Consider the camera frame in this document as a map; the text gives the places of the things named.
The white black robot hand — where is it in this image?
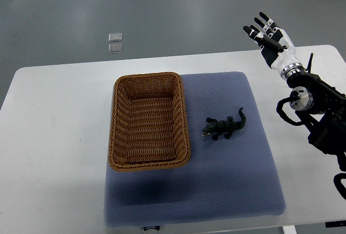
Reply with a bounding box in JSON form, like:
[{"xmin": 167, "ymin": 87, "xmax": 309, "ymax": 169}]
[{"xmin": 243, "ymin": 12, "xmax": 303, "ymax": 80}]

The dark toy crocodile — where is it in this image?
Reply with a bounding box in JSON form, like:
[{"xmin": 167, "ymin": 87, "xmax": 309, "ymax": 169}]
[{"xmin": 202, "ymin": 108, "xmax": 246, "ymax": 141}]

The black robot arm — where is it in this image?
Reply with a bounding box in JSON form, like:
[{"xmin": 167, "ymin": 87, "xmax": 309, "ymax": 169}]
[{"xmin": 276, "ymin": 68, "xmax": 345, "ymax": 198}]

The brown wicker basket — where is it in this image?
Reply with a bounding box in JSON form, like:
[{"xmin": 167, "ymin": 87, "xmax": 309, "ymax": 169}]
[{"xmin": 108, "ymin": 72, "xmax": 191, "ymax": 172}]

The blue grey cushion mat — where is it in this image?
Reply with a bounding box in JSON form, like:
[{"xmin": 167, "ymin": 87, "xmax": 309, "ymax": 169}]
[{"xmin": 104, "ymin": 72, "xmax": 285, "ymax": 228}]

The upper metal floor plate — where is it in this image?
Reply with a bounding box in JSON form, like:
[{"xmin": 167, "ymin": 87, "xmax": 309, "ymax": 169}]
[{"xmin": 108, "ymin": 32, "xmax": 123, "ymax": 42}]

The white table leg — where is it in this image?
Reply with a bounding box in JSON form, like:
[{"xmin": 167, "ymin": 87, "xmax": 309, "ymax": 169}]
[{"xmin": 282, "ymin": 225, "xmax": 297, "ymax": 234}]

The black table control panel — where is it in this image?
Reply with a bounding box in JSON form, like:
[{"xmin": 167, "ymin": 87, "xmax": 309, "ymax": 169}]
[{"xmin": 325, "ymin": 220, "xmax": 346, "ymax": 228}]

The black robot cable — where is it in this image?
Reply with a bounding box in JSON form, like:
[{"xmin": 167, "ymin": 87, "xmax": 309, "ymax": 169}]
[{"xmin": 305, "ymin": 52, "xmax": 314, "ymax": 73}]

